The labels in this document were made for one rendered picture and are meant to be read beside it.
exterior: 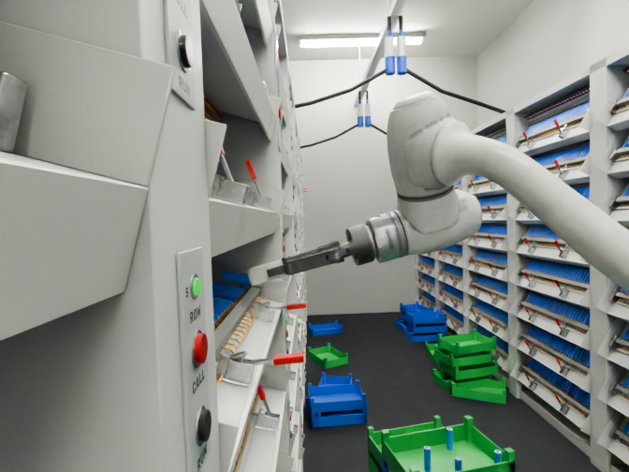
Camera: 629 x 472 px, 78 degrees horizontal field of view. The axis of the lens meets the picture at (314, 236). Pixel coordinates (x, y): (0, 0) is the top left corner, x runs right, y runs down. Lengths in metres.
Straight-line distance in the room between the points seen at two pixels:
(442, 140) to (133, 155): 0.52
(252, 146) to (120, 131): 0.72
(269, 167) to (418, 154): 0.36
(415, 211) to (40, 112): 0.60
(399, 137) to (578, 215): 0.28
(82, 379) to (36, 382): 0.02
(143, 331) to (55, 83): 0.11
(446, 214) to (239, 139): 0.47
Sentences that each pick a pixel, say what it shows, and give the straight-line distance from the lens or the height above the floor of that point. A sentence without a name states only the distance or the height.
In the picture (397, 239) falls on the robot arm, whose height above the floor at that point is 1.08.
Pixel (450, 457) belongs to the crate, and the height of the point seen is 0.40.
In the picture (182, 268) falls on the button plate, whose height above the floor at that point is 1.10.
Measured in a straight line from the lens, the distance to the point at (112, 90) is 0.19.
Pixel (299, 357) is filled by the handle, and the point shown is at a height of 0.96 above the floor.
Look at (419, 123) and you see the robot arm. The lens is 0.65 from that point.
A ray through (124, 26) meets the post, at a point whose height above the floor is 1.20.
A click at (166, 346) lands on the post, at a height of 1.06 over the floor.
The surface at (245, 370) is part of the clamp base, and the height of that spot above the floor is 0.95.
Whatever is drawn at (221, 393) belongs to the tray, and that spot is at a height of 0.94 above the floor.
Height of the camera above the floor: 1.12
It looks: 3 degrees down
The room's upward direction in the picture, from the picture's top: 2 degrees counter-clockwise
